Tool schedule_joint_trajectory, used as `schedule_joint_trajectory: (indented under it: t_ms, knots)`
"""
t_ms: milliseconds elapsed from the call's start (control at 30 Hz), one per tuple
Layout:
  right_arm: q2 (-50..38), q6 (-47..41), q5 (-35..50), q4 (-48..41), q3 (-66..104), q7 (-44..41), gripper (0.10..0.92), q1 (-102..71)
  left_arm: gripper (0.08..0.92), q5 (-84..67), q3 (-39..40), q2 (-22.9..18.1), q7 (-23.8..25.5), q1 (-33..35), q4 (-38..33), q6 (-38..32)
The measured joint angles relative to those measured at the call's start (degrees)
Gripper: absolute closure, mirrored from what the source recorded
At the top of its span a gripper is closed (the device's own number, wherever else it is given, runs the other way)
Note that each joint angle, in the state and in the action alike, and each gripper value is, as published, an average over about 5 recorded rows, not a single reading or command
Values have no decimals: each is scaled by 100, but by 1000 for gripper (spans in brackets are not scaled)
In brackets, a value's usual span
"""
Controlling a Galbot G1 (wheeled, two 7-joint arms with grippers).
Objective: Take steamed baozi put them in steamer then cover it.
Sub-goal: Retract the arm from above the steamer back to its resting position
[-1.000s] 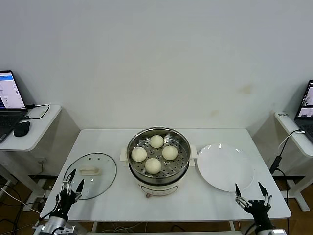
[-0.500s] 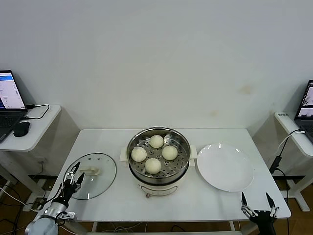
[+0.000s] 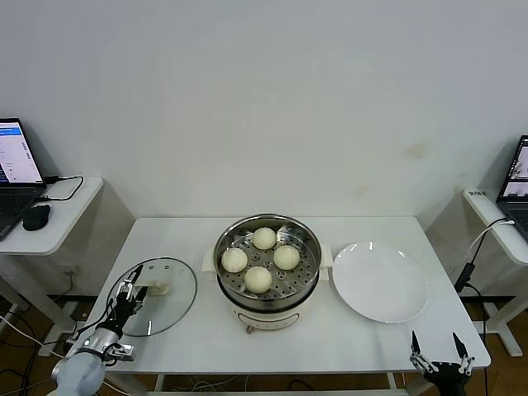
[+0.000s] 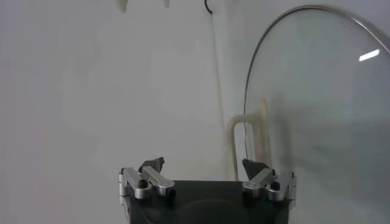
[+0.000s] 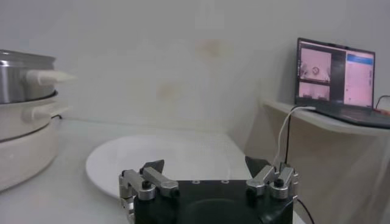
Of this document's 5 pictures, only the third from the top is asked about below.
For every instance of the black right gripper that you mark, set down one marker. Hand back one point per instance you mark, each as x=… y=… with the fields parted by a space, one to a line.
x=447 y=376

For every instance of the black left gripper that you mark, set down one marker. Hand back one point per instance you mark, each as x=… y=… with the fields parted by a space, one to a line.
x=123 y=311

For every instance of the glass pot lid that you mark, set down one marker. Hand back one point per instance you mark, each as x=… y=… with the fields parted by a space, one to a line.
x=173 y=305

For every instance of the white steamed baozi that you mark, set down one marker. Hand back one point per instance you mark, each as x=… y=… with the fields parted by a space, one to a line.
x=257 y=279
x=264 y=238
x=286 y=257
x=234 y=260

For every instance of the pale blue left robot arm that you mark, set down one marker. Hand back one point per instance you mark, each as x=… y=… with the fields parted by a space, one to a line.
x=78 y=371

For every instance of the stainless steel steamer basket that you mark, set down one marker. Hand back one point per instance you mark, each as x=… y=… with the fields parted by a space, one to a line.
x=305 y=264

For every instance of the white round plate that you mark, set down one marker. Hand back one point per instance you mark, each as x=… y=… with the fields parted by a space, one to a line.
x=379 y=284

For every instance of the white side table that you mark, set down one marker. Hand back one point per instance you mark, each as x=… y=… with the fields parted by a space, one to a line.
x=62 y=222
x=486 y=214

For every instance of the black computer mouse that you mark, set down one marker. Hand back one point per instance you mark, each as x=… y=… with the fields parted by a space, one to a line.
x=37 y=217

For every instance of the black laptop dark screen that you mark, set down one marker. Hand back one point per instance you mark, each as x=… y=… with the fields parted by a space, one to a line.
x=515 y=214

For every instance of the black laptop white-blue screen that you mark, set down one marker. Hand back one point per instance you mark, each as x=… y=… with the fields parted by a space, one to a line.
x=16 y=152

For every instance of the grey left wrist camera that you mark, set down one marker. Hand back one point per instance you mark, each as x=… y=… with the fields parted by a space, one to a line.
x=120 y=353

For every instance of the white wall socket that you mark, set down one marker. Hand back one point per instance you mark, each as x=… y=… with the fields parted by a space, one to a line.
x=70 y=272

